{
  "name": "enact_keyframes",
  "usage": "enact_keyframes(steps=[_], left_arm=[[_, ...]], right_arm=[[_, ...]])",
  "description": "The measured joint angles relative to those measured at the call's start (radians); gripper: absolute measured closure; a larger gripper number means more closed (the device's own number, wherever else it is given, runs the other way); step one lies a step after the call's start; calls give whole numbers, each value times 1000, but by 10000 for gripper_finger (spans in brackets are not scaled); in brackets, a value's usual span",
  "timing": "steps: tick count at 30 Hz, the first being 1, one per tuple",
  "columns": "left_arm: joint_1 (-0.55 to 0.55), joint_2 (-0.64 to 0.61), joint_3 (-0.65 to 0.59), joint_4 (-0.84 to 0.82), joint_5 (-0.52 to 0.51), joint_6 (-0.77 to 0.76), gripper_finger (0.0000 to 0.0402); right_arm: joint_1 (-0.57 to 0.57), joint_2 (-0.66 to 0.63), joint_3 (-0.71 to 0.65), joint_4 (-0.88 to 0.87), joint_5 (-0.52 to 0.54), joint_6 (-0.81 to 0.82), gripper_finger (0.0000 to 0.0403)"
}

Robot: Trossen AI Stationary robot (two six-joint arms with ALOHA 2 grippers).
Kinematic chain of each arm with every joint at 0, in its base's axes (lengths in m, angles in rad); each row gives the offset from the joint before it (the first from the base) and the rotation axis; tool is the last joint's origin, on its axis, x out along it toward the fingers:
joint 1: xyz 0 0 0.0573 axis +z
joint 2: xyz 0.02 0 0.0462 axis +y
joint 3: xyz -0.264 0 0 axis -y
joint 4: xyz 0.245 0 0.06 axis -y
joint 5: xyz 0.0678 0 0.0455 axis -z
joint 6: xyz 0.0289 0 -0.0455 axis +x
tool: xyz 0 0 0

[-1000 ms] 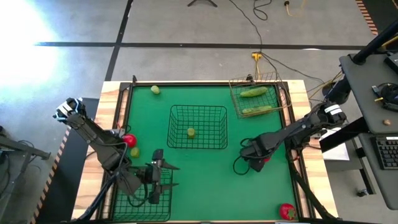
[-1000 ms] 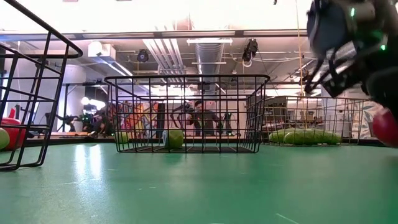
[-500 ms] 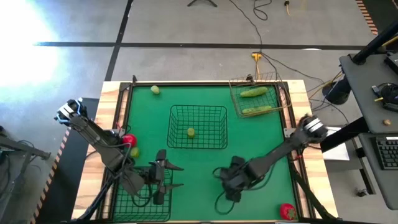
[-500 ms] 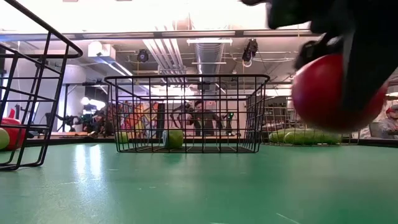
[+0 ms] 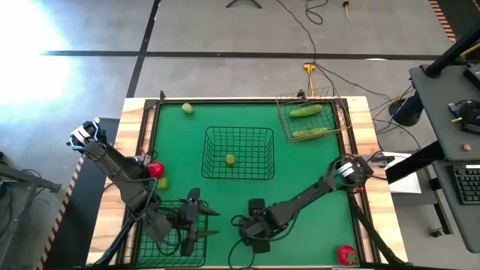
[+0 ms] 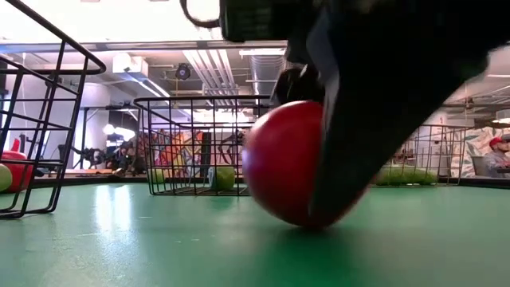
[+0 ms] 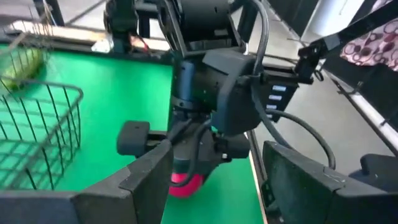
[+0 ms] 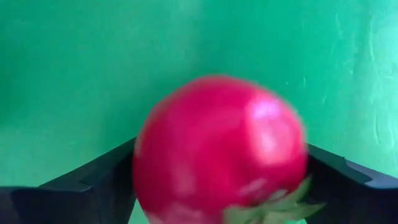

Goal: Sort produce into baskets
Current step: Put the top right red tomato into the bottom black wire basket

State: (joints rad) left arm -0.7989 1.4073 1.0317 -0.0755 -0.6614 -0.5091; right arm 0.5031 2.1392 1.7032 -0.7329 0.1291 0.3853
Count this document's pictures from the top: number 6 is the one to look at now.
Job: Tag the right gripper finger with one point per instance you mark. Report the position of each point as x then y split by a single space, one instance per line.
296 85
378 119

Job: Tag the silver ceiling duct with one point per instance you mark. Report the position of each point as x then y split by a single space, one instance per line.
267 73

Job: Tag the green cucumber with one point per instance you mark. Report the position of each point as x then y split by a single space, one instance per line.
414 177

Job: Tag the black round ceiling speaker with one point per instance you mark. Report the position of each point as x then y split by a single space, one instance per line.
183 71

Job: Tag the background black robot arm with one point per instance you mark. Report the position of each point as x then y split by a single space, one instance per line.
91 155

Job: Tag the red tomato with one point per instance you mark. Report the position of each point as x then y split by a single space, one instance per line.
279 159
18 177

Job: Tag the green felt table mat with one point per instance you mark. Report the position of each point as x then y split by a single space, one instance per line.
159 247

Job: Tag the black metal table frame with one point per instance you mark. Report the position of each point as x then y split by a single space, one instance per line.
486 182

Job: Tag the person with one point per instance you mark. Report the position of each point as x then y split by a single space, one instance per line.
498 159

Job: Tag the white ceiling unit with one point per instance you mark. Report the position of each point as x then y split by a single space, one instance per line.
129 64

